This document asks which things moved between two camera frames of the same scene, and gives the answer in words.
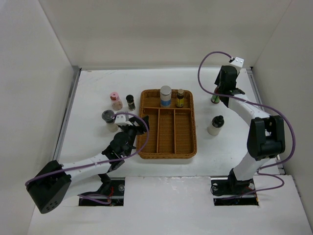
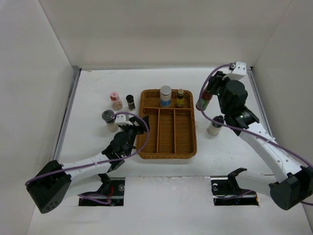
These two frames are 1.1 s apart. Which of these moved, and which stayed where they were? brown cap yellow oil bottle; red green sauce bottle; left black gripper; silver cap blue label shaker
Moved: red green sauce bottle
Stayed: left black gripper; silver cap blue label shaker; brown cap yellow oil bottle
